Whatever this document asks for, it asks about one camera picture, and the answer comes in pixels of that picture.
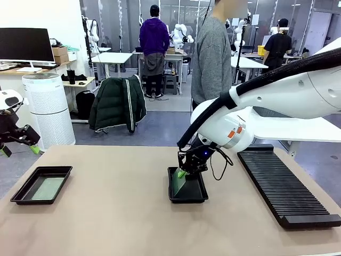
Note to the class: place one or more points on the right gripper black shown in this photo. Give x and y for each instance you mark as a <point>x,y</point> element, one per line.
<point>199,154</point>

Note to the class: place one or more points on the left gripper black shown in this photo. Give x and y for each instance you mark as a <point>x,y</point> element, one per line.
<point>8,124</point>

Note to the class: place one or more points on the green circuit board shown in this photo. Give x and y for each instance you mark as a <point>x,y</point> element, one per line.
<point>178,186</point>
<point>48,188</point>

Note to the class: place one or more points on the black ESD tray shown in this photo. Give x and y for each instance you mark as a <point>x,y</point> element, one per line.
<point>194,192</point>
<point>53,172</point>

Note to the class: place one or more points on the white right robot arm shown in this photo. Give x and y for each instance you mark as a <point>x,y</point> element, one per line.
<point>293,98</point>

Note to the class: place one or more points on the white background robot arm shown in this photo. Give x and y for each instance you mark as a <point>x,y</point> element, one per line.
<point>181,29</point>
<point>93,34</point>

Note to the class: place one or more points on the white cylindrical air purifier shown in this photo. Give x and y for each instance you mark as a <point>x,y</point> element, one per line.
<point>48,106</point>

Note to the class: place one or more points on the white wood-top office desk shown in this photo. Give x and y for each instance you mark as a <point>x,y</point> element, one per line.
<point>8,82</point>

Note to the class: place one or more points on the black backpack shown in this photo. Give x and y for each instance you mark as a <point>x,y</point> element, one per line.
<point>85,104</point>

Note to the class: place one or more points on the black keyboard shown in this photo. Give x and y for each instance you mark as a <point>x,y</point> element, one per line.
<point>46,65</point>

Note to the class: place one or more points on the black tumbler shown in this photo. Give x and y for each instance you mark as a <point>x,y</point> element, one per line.
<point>71,77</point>

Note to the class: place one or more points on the grey step stool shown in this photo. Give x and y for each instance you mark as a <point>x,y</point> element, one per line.
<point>170,82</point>

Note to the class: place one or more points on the office chair with metal base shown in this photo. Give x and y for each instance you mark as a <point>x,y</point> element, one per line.
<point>105,130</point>

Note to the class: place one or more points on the black cloth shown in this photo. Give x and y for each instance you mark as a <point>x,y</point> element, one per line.
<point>80,78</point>

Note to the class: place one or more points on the brown cardboard box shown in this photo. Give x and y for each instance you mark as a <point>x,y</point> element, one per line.
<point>61,59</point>
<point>60,51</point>

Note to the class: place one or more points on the dark green puffer jacket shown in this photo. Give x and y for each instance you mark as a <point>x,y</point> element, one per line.
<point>117,104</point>

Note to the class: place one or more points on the small wooden side desk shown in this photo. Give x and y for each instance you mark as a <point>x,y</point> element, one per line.
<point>90,80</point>

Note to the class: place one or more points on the black computer monitor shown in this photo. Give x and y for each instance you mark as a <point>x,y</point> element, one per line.
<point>26,44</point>

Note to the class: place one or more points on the black slotted board rack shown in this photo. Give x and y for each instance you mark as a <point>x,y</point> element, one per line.
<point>293,202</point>

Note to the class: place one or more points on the person in grey sweater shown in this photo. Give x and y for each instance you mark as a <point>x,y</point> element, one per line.
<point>210,53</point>

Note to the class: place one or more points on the white background table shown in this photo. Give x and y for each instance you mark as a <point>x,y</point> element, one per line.
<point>250,63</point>

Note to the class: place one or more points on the large white table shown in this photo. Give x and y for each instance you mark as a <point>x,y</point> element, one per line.
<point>306,130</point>

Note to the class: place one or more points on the white standing desk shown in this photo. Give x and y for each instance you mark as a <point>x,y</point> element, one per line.
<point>112,56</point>

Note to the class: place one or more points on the yellow bin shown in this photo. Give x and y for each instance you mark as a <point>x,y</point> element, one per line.
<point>261,50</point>

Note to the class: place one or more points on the person in purple hoodie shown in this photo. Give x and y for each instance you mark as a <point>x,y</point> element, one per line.
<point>154,34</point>

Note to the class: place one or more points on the person in black clothes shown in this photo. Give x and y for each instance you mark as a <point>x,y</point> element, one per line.
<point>277,45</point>

